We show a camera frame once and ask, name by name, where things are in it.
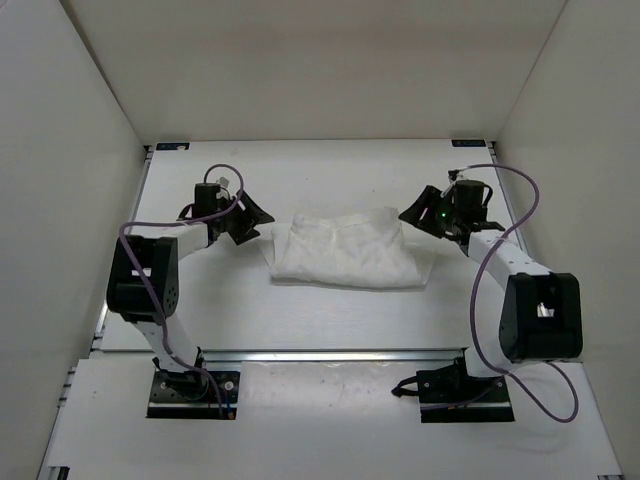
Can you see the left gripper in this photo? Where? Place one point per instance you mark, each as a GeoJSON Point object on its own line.
{"type": "Point", "coordinates": [250, 217]}

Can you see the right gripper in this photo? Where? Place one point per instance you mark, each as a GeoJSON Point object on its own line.
{"type": "Point", "coordinates": [429, 199]}

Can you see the white pleated skirt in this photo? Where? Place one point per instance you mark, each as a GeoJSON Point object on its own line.
{"type": "Point", "coordinates": [363, 250]}

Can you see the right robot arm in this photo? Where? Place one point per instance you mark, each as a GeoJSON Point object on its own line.
{"type": "Point", "coordinates": [541, 312]}

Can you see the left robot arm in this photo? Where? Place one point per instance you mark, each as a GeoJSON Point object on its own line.
{"type": "Point", "coordinates": [143, 286]}

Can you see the right corner black label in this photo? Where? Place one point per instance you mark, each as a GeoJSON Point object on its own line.
{"type": "Point", "coordinates": [468, 143]}

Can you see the corner black label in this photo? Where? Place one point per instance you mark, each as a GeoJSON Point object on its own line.
{"type": "Point", "coordinates": [468, 143]}
{"type": "Point", "coordinates": [172, 146]}

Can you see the left corner black label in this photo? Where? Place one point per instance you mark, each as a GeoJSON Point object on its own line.
{"type": "Point", "coordinates": [172, 146]}

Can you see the aluminium front table rail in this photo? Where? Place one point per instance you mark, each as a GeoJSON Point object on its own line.
{"type": "Point", "coordinates": [332, 356]}

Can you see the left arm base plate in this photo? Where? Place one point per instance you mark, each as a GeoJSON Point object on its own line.
{"type": "Point", "coordinates": [188, 395]}

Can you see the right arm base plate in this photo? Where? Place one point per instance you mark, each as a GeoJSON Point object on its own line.
{"type": "Point", "coordinates": [449, 395]}

